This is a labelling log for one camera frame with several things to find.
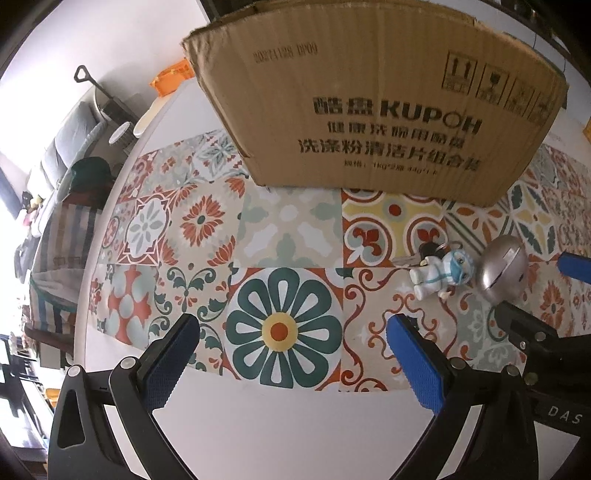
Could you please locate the white figurine keychain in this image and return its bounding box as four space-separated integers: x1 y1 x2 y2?
392 237 476 301

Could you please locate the white cylindrical fan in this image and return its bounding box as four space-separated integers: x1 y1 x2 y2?
109 124 136 153

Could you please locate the dark green bag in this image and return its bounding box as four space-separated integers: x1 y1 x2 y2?
62 157 114 201

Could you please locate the brown cardboard box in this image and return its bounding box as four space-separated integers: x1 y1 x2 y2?
181 0 568 208

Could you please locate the upright vacuum cleaner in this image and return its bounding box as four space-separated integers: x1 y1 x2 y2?
74 65 137 125

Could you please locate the cream side table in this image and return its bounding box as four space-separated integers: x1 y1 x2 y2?
133 95 171 139

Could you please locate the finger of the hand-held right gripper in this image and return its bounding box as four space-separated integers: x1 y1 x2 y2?
557 251 591 280
494 301 591 384

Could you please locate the striped cloth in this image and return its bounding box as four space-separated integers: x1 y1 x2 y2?
28 198 105 333

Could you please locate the orange plastic crate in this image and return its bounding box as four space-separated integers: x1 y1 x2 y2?
149 58 195 97

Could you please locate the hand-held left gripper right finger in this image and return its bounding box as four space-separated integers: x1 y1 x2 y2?
387 315 541 480

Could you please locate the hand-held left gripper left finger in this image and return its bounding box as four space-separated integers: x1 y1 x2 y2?
48 314 201 480

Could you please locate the grey sofa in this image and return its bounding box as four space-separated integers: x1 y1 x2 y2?
25 99 105 217

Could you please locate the tile-patterned tablecloth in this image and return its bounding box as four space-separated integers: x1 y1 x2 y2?
74 78 591 480

